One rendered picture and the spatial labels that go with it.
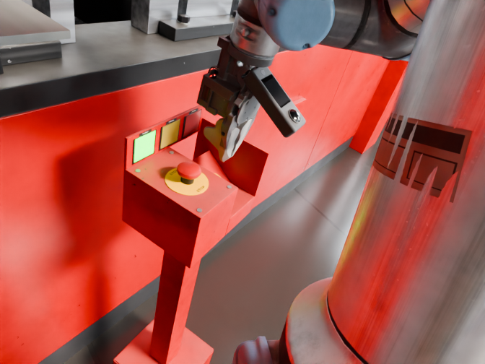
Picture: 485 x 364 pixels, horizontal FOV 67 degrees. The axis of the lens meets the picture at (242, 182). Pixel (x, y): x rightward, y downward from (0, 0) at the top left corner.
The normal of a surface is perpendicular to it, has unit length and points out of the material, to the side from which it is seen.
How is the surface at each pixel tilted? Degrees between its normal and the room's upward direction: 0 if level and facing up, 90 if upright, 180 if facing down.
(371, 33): 102
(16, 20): 0
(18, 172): 90
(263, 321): 0
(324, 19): 93
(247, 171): 90
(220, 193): 0
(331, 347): 46
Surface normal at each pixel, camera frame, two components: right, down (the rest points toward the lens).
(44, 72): 0.22, -0.77
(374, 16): 0.16, 0.35
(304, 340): -0.58, -0.73
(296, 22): 0.11, 0.67
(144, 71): 0.77, 0.52
